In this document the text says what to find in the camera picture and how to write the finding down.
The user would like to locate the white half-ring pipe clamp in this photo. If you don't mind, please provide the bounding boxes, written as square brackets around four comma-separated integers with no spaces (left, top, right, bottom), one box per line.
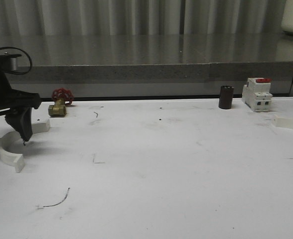
[0,119,50,173]

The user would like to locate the white circuit breaker red switch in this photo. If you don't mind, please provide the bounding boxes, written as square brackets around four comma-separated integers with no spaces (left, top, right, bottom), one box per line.
[242,77,273,112]

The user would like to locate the grey stone counter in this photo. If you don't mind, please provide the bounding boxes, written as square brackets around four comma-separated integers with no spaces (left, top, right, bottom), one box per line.
[0,33,293,98]

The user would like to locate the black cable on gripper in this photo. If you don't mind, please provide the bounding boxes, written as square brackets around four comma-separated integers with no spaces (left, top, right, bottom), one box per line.
[0,46,33,75]

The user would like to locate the brass valve red handwheel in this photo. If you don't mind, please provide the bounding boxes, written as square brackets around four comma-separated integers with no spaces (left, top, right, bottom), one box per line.
[48,88,74,117]

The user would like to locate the dark brown cylinder coupling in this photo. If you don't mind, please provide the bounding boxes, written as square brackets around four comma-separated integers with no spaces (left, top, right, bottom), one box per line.
[218,85,234,110]

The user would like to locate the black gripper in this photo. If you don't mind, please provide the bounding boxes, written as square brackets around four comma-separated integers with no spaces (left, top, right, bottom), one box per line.
[0,54,41,142]

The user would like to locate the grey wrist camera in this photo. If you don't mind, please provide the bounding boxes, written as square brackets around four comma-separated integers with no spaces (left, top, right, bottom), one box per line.
[1,57,17,71]

